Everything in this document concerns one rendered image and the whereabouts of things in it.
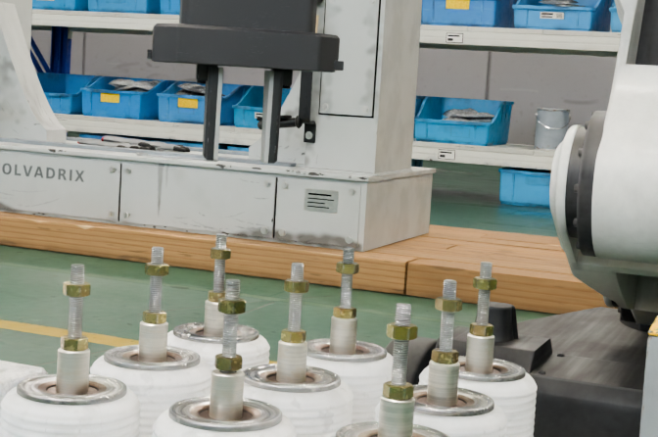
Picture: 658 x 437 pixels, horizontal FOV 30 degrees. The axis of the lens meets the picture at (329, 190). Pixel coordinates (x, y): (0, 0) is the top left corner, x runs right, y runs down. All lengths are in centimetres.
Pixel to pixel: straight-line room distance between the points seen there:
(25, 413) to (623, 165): 59
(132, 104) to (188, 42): 556
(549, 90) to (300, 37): 858
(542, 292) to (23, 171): 147
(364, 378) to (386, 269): 190
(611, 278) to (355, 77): 183
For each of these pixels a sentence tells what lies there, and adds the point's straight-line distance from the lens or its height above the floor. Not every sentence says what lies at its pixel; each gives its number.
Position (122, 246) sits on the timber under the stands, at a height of 4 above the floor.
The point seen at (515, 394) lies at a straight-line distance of 99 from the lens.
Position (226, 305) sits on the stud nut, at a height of 33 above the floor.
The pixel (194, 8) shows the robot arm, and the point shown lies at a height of 52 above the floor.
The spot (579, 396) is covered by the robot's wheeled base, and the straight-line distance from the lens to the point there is 129.
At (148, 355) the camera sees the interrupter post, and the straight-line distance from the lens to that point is 98.
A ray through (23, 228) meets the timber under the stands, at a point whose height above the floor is 5.
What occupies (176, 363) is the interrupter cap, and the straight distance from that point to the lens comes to 97.
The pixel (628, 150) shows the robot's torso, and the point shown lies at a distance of 116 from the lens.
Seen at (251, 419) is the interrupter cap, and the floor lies 25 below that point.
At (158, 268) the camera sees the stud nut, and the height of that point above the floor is 32.
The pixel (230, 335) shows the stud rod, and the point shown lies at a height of 31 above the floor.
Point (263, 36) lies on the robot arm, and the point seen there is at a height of 50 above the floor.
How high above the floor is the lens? 47
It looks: 5 degrees down
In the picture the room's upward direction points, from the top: 4 degrees clockwise
